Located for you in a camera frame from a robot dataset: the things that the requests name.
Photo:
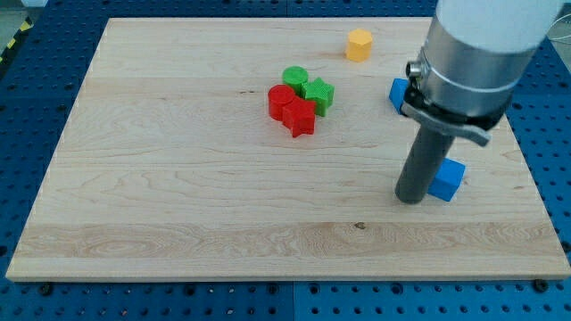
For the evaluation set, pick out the green cylinder block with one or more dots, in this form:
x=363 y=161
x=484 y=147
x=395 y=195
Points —
x=295 y=77

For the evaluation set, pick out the green star block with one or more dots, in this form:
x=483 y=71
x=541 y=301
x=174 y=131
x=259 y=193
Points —
x=321 y=92

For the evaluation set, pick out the red cylinder block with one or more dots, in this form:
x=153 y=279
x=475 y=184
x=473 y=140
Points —
x=278 y=97

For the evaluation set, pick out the blue cube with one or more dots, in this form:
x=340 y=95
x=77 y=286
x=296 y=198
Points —
x=447 y=180

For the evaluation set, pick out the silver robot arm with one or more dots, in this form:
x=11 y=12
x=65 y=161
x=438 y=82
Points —
x=462 y=81

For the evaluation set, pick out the blue block behind arm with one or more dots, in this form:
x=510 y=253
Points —
x=397 y=92

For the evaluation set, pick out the yellow hexagonal block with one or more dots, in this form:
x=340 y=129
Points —
x=359 y=45

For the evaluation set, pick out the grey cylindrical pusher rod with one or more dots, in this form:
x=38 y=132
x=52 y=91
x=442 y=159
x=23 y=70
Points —
x=423 y=162

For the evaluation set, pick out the light wooden board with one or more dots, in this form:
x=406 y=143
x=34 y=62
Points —
x=170 y=169

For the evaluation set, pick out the red star block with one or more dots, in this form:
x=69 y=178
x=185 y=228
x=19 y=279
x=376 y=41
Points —
x=299 y=117

